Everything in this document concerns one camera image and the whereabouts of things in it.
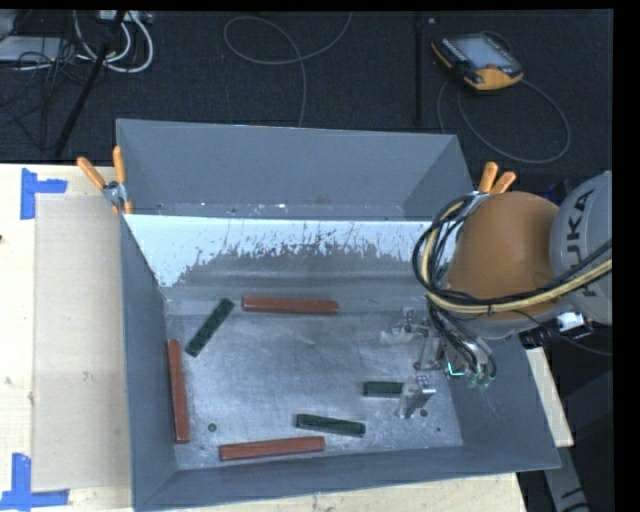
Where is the grey metal bin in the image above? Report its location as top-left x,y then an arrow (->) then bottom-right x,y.
114,118 -> 563,512

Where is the pale flat board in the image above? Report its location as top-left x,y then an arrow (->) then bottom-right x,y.
30,193 -> 133,494

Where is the dark green flat block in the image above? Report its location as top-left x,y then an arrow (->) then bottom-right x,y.
184,297 -> 236,358
362,380 -> 405,398
294,413 -> 367,439

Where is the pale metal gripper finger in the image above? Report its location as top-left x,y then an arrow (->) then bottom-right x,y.
381,306 -> 432,349
397,373 -> 438,420

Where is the black cylinder on white bracket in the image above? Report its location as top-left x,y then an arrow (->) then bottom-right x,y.
518,311 -> 594,350

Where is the red-brown flat block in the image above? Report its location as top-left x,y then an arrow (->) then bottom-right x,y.
218,435 -> 327,463
241,295 -> 340,316
166,338 -> 192,445

